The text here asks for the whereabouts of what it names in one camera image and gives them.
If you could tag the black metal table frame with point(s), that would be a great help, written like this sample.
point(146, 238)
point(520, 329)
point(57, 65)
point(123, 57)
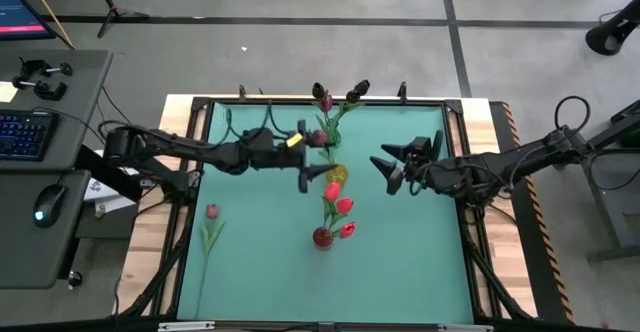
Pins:
point(454, 106)

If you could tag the black computer mouse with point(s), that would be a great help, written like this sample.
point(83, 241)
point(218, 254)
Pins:
point(48, 206)

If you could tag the gray desk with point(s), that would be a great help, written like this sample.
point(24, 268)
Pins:
point(30, 257)

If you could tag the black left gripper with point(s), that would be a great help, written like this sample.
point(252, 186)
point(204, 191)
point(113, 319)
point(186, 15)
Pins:
point(287, 157)

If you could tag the black tripod stand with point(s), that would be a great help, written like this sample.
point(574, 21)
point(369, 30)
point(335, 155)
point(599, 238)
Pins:
point(114, 11)

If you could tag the black frame clamp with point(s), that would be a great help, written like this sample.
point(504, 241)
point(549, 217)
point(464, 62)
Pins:
point(242, 92)
point(402, 89)

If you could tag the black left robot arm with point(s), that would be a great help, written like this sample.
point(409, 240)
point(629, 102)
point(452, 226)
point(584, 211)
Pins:
point(190, 147)

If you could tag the silver frame bracket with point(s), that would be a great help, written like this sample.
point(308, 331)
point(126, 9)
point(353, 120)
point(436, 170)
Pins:
point(185, 326)
point(465, 328)

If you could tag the backlit keyboard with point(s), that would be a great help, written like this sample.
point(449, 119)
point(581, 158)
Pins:
point(25, 137)

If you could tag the yellow tape tag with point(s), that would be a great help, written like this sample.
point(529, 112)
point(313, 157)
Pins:
point(294, 140)

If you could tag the black C-clamp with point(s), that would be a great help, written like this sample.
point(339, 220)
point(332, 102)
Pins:
point(35, 66)
point(47, 91)

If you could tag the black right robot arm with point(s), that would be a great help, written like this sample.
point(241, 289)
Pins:
point(500, 169)

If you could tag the yellow sticky note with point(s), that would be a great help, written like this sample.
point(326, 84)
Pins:
point(6, 92)

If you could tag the red artificial tulip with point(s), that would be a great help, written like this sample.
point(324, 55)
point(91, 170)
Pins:
point(345, 205)
point(332, 191)
point(347, 230)

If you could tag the wooden stick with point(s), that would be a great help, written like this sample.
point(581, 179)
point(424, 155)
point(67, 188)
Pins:
point(47, 9)

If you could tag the green glass vase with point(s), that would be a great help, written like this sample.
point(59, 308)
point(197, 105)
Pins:
point(336, 138)

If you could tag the gray metal cart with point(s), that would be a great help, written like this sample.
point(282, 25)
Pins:
point(625, 222)

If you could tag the hazard striped board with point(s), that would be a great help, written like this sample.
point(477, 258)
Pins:
point(550, 262)

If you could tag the yellow glass vase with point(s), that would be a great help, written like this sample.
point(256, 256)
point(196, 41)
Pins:
point(341, 174)

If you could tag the white papers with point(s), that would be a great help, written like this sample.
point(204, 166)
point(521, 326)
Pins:
point(107, 199)

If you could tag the red ribbed glass vase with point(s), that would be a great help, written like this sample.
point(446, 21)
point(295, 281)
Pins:
point(322, 238)

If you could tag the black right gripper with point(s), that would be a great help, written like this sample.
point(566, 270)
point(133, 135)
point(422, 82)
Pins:
point(435, 174)

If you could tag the desk computer monitor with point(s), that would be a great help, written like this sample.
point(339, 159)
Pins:
point(17, 17)

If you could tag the teal table mat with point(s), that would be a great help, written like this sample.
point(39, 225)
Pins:
point(280, 282)

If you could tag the black round knob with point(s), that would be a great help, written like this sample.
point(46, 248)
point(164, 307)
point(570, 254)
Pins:
point(75, 278)

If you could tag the black cone stand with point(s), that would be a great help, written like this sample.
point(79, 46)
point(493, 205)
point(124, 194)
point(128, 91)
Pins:
point(607, 37)

